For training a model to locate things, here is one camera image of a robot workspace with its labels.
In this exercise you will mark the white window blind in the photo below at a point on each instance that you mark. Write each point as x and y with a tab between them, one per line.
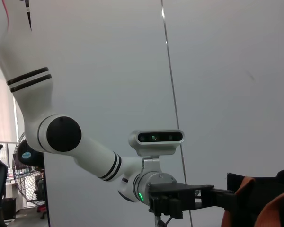
2	113

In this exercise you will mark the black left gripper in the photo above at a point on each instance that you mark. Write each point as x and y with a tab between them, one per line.
170	196

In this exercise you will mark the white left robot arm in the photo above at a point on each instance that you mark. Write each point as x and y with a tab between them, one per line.
92	149

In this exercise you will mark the black standing floor fan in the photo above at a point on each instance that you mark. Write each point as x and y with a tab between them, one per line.
28	157

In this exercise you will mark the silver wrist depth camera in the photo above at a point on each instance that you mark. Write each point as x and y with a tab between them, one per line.
156	139

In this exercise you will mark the red plastic object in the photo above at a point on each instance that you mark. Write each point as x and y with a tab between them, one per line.
42	209

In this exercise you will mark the black waste bin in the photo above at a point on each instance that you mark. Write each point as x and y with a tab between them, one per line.
9	209

